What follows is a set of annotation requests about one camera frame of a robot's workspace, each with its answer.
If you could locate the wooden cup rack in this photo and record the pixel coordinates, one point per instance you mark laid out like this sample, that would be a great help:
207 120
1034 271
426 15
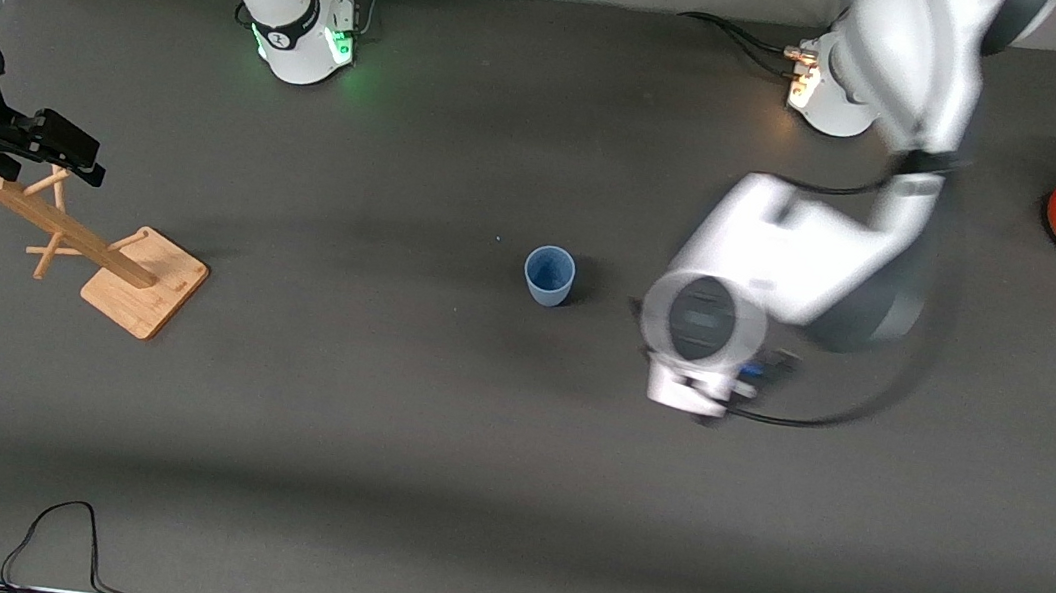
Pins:
142 284

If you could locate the light blue plastic cup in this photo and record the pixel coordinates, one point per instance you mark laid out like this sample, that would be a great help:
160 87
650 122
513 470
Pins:
548 277

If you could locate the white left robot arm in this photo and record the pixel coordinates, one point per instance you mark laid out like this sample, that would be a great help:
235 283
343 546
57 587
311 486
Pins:
795 259

